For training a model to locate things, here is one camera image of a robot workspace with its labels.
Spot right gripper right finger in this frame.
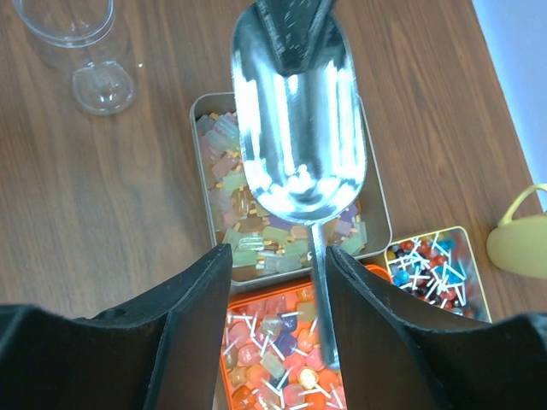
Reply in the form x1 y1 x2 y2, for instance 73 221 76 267
326 246 546 409

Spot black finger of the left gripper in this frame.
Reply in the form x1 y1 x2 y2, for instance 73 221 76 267
256 0 336 76

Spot gold tin of lollipops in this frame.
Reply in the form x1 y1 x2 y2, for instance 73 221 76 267
384 225 491 322

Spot silver tin of gummies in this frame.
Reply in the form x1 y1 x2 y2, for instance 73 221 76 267
190 92 392 292

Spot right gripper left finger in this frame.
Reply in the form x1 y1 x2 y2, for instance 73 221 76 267
1 245 232 409

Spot yellow mug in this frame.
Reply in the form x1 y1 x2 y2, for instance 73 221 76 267
486 183 547 279

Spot clear plastic jar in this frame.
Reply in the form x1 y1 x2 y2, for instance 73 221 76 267
12 1 137 115

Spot orange tray of candies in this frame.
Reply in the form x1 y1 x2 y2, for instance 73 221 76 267
218 263 392 410

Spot metal scoop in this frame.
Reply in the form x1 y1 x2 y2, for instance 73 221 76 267
231 2 367 369

